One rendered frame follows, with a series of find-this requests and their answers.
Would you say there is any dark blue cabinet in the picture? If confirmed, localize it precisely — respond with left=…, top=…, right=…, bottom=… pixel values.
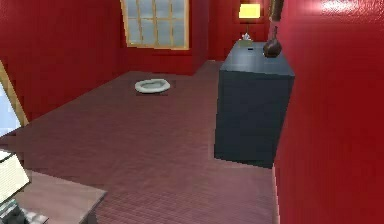
left=213, top=40, right=296, bottom=169

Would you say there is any yellow shade table lamp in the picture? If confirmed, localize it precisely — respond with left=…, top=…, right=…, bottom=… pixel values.
left=238, top=3, right=262, bottom=36

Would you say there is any brown wooden table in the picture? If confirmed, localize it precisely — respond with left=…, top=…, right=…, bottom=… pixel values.
left=14, top=169, right=108, bottom=224

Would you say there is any wood framed grid window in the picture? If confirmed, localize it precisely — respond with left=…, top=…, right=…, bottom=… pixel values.
left=119, top=0, right=191, bottom=51

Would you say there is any dark brown round vase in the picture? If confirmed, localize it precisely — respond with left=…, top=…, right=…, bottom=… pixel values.
left=262, top=25, right=283, bottom=59

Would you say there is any wood framed bright window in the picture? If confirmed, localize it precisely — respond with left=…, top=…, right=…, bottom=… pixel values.
left=0, top=60, right=30, bottom=138

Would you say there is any white shade lamp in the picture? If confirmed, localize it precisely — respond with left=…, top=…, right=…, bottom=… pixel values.
left=0, top=149, right=50, bottom=224

